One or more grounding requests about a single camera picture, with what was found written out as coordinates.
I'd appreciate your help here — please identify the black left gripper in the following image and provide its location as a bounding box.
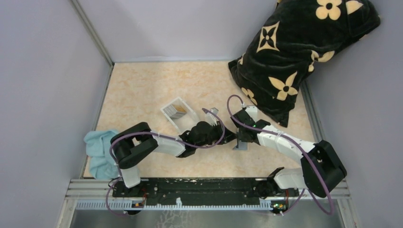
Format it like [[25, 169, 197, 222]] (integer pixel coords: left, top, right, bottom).
[[196, 120, 239, 149]]

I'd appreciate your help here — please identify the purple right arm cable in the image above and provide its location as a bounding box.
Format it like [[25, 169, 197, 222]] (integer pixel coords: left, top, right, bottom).
[[226, 94, 335, 217]]

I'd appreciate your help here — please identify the light blue cloth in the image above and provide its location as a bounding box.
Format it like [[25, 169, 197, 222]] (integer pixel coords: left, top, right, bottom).
[[84, 129, 121, 179]]

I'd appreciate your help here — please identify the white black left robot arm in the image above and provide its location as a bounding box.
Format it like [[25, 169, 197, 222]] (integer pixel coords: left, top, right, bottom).
[[110, 121, 237, 197]]

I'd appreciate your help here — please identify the white plastic card box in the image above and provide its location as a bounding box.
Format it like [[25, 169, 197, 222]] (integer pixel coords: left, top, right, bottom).
[[160, 97, 200, 134]]

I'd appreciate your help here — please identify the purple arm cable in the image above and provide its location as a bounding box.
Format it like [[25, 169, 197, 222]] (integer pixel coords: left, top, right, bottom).
[[105, 107, 226, 217], [226, 94, 335, 217]]

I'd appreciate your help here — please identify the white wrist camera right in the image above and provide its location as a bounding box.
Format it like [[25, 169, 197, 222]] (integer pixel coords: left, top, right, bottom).
[[245, 105, 259, 122]]

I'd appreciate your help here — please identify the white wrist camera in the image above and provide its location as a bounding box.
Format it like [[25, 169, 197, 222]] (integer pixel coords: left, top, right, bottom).
[[205, 107, 219, 126], [245, 105, 259, 122]]

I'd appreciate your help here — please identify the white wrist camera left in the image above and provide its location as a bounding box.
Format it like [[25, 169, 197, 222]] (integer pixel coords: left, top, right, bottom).
[[205, 107, 219, 126]]

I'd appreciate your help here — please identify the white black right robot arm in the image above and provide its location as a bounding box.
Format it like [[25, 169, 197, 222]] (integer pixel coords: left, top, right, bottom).
[[231, 108, 347, 198]]

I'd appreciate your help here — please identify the aluminium frame rail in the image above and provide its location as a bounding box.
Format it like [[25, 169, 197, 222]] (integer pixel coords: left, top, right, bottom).
[[55, 178, 361, 228]]

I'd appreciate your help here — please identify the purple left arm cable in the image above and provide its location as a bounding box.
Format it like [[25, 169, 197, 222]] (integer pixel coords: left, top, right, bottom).
[[105, 107, 226, 217]]

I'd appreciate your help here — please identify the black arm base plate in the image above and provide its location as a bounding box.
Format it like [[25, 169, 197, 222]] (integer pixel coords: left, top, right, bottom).
[[112, 178, 299, 198]]

